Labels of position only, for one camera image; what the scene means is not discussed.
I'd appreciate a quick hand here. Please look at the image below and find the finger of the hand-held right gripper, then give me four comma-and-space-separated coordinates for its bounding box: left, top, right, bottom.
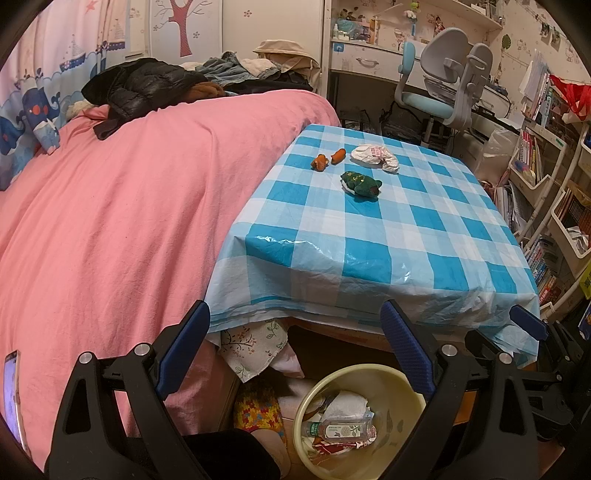
509, 305, 561, 352
464, 330, 555, 386

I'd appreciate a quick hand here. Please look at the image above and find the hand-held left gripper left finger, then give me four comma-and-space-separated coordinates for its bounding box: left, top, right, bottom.
44, 300, 211, 480

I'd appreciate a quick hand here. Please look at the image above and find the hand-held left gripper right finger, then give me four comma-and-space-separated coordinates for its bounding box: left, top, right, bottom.
381, 299, 539, 480

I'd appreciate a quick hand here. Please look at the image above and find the white tissue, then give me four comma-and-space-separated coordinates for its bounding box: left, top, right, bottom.
323, 391, 370, 421

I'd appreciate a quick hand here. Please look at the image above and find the cream plastic basin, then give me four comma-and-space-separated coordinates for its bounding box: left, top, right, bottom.
292, 364, 428, 480

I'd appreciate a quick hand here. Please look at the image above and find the clear plastic bottle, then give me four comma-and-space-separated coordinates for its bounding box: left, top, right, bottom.
302, 412, 377, 439

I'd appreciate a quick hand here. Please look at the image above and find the red wrapper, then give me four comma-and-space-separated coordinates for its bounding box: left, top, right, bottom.
311, 436, 377, 457

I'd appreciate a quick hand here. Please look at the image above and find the green wrapper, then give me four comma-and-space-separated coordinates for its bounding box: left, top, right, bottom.
340, 171, 383, 198

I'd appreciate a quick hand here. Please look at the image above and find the white paper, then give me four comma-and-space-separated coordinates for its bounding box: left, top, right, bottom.
350, 144, 400, 174

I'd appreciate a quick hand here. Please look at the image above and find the white floral cloth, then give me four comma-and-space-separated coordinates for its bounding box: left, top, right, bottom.
219, 318, 289, 381

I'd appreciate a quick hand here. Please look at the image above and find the colourful patterned slipper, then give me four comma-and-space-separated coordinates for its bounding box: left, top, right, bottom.
233, 383, 284, 435

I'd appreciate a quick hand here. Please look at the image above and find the pale pink cloth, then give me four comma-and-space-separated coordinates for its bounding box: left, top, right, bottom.
272, 344, 305, 379

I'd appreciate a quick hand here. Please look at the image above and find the blue checked tablecloth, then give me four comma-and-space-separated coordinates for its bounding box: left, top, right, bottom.
205, 124, 541, 370

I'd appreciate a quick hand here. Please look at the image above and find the white shelf rack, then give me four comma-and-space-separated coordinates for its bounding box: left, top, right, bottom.
508, 120, 591, 319

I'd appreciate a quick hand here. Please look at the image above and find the person's leg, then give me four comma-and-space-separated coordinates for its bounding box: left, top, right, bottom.
249, 427, 291, 476

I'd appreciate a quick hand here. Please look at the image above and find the pink blanket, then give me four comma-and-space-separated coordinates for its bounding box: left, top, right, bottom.
0, 90, 342, 472

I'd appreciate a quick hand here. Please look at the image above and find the clear plastic bag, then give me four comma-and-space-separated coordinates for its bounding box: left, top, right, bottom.
480, 128, 520, 185

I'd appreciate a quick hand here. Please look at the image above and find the smartphone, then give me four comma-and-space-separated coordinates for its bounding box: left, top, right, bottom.
4, 350, 31, 457

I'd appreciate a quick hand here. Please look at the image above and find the white printer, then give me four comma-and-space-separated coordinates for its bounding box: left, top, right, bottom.
471, 108, 522, 134

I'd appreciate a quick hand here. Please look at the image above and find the red bag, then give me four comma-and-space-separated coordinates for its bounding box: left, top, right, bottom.
549, 75, 591, 123

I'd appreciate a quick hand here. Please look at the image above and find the brown garment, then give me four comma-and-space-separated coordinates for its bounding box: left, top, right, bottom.
185, 82, 227, 102

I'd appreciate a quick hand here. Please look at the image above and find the grey and blue desk chair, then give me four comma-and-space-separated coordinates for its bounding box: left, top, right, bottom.
394, 28, 495, 148

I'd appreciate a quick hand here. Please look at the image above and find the black puffer jacket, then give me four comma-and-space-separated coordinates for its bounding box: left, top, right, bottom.
82, 58, 208, 139

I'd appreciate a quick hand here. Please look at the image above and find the black garment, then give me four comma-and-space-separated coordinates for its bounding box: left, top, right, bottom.
226, 76, 315, 95

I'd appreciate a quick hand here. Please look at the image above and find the white desk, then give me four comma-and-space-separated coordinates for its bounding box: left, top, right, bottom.
329, 39, 416, 88

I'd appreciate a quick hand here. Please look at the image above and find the whale print curtain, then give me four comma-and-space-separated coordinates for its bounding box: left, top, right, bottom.
0, 0, 153, 190

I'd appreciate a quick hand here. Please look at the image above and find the beige cloth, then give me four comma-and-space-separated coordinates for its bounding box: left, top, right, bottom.
253, 39, 321, 84

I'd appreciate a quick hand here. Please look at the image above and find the white wardrobe with tree decal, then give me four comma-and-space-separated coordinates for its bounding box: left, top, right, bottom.
148, 0, 326, 97

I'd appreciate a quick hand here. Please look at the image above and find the white wall shelf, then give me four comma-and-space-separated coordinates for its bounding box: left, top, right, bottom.
330, 0, 504, 31

